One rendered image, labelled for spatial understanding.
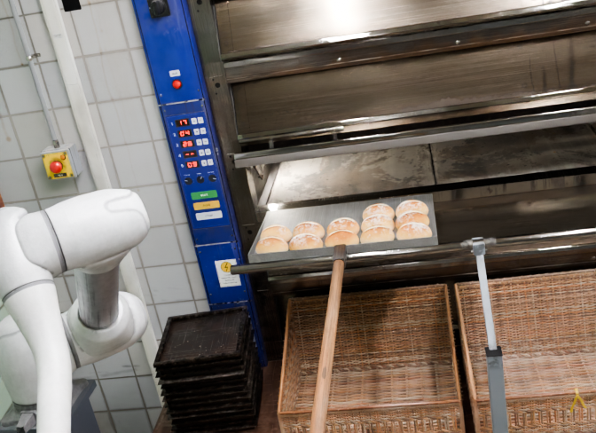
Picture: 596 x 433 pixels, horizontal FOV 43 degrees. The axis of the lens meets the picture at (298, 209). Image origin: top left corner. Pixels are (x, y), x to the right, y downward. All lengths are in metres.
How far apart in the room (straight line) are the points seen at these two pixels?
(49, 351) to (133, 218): 0.31
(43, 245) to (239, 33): 1.10
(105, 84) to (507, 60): 1.26
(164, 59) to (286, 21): 0.40
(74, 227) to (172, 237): 1.17
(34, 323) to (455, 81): 1.46
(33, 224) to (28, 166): 1.21
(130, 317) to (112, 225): 0.58
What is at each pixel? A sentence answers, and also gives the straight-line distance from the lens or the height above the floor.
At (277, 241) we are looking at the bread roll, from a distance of 2.24.
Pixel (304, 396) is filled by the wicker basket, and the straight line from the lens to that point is 2.66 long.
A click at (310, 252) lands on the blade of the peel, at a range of 2.21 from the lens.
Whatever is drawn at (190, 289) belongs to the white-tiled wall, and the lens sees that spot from 2.77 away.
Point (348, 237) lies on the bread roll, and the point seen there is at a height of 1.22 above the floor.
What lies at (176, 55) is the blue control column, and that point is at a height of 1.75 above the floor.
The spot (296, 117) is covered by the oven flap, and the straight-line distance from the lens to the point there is 2.43.
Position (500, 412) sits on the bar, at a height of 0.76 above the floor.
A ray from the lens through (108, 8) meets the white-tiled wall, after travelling 2.49.
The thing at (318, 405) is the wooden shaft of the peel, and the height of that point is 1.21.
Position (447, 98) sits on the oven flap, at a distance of 2.40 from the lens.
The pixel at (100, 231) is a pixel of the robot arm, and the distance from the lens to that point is 1.55.
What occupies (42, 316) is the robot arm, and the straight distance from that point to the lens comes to 1.52.
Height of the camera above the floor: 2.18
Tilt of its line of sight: 23 degrees down
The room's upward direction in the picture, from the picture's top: 11 degrees counter-clockwise
